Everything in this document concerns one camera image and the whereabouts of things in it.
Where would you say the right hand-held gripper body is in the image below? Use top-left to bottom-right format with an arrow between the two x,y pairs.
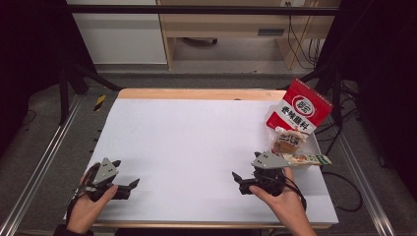
239,150 -> 291,198

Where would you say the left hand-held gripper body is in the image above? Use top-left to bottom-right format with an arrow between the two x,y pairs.
80,156 -> 132,203

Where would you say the spout pouch with white cap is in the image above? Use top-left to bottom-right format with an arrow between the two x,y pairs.
270,126 -> 309,155

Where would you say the beige and green snack packet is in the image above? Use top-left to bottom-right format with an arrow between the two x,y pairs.
280,152 -> 333,167

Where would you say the red seasoning packet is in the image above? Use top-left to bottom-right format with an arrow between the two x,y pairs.
266,78 -> 334,139

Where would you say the person's left hand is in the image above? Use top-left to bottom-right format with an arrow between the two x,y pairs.
66,175 -> 119,235

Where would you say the person's right hand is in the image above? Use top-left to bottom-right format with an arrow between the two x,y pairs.
248,167 -> 309,228

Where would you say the yellow and black floor tape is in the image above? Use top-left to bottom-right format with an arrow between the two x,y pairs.
93,94 -> 107,112

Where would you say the dark grey rectangular panel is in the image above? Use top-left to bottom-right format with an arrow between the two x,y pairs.
257,29 -> 285,37

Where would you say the white cabinet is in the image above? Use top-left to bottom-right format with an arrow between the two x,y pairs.
67,0 -> 168,65

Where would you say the black curved object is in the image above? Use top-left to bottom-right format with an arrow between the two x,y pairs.
181,36 -> 219,46

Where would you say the light wooden desk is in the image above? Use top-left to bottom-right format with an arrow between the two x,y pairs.
156,0 -> 342,72

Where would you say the black curtain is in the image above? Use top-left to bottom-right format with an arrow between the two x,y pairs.
316,0 -> 417,201
0,0 -> 97,158

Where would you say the black horizontal bar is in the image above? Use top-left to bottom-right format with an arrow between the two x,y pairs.
65,4 -> 342,16

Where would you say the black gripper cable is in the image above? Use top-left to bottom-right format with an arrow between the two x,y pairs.
283,176 -> 308,212
67,162 -> 100,224

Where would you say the aluminium floor rail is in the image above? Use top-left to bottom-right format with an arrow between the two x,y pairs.
337,131 -> 398,236
0,93 -> 85,236

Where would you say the black floor cable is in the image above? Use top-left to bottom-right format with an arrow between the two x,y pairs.
321,171 -> 364,213

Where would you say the black cables bundle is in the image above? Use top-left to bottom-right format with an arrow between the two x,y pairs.
285,1 -> 322,71

